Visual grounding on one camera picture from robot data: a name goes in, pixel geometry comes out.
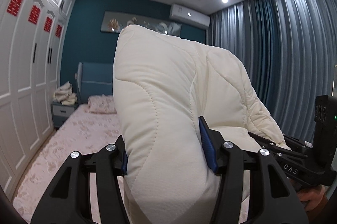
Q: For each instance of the blue-grey curtain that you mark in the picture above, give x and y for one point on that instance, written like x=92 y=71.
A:
x=288 y=48

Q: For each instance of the person's right hand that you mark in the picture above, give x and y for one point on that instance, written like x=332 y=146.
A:
x=314 y=198

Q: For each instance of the blue upholstered headboard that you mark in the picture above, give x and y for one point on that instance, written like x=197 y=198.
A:
x=93 y=79

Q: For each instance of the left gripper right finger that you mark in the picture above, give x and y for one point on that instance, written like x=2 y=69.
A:
x=212 y=141

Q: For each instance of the cream quilted jacket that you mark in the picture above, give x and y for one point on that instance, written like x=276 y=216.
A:
x=162 y=84

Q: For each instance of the grey bedside table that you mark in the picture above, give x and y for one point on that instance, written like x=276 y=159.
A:
x=60 y=113

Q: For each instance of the white air conditioner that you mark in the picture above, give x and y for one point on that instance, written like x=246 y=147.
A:
x=189 y=16

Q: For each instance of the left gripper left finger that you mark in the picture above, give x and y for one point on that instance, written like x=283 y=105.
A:
x=121 y=158

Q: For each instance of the pile of cream clothes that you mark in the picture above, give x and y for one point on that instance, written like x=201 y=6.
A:
x=64 y=95

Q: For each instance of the pink floral pillow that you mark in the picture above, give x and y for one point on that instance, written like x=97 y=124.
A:
x=101 y=105

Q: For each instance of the floral wall painting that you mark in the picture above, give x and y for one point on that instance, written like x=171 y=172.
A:
x=114 y=22

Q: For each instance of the white wardrobe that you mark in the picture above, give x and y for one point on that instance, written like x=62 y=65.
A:
x=32 y=37

